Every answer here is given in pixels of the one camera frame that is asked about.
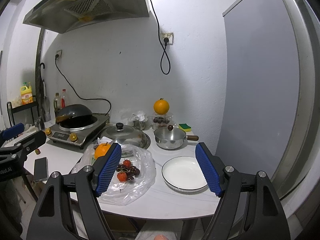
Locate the yellow detergent bottle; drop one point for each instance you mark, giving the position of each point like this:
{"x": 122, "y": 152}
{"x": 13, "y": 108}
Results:
{"x": 26, "y": 93}

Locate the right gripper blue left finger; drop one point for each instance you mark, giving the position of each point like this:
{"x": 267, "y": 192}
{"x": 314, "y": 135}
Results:
{"x": 104, "y": 169}

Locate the black wire rack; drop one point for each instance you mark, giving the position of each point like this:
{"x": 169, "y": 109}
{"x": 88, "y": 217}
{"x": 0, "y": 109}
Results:
{"x": 32, "y": 108}

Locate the steel induction cooker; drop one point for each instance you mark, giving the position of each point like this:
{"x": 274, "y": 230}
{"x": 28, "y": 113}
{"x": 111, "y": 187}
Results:
{"x": 78, "y": 131}

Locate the white plate with dark rim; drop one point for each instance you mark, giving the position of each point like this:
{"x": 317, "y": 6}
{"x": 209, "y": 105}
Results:
{"x": 183, "y": 174}

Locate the dark cherry cluster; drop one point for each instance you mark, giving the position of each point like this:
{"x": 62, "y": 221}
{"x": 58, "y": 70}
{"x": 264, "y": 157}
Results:
{"x": 131, "y": 172}

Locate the large steel wok lid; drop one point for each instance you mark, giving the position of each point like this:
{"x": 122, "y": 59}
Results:
{"x": 125, "y": 134}

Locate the range hood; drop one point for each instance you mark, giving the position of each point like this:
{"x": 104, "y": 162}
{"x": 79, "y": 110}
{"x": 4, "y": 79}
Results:
{"x": 62, "y": 16}

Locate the stray strawberry on table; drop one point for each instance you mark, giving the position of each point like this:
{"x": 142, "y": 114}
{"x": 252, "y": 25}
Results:
{"x": 37, "y": 151}

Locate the black wok with yellow handle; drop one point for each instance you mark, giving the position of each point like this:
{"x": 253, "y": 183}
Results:
{"x": 75, "y": 116}

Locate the black umbrella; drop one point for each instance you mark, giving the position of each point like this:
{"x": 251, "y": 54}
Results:
{"x": 44, "y": 101}

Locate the steel condiment cups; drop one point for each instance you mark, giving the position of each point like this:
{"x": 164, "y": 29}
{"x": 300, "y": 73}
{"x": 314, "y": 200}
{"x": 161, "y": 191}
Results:
{"x": 141, "y": 125}

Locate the small steel saucepan with lid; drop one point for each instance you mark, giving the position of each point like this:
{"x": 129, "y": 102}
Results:
{"x": 171, "y": 138}

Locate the oil bottle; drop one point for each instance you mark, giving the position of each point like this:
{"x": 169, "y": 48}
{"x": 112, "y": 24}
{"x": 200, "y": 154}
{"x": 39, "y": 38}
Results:
{"x": 57, "y": 103}

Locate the white wall socket left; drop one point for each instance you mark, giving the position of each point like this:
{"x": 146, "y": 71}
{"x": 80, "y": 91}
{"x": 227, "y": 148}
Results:
{"x": 58, "y": 54}

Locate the large orange with stem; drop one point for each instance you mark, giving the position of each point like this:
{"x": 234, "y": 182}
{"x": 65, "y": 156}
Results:
{"x": 101, "y": 150}

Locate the white wall socket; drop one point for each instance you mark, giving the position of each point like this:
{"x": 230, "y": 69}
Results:
{"x": 58, "y": 54}
{"x": 167, "y": 38}

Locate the clear glass container with cherries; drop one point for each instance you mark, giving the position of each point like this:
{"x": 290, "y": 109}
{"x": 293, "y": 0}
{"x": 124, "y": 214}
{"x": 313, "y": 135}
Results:
{"x": 159, "y": 121}

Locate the white wall socket right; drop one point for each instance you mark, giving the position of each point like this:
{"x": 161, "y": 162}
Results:
{"x": 167, "y": 38}

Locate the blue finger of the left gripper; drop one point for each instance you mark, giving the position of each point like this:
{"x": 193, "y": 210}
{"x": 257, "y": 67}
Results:
{"x": 13, "y": 131}
{"x": 29, "y": 143}

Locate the orange on glass container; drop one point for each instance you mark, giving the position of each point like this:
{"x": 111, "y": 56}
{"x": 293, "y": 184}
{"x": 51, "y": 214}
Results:
{"x": 161, "y": 106}

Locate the clear plastic bag green print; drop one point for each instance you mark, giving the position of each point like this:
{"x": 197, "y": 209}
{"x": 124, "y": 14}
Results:
{"x": 123, "y": 193}

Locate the crumpled clear plastic bag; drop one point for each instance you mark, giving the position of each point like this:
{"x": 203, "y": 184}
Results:
{"x": 129, "y": 115}

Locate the black smartphone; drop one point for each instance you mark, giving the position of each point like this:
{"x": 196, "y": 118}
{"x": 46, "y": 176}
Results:
{"x": 40, "y": 169}

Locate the green yellow sponge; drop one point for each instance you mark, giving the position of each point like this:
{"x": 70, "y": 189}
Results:
{"x": 185, "y": 127}

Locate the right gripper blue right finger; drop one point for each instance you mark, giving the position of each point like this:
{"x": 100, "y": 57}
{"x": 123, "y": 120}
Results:
{"x": 212, "y": 169}

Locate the grey refrigerator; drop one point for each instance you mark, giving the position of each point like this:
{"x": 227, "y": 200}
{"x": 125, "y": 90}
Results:
{"x": 271, "y": 113}

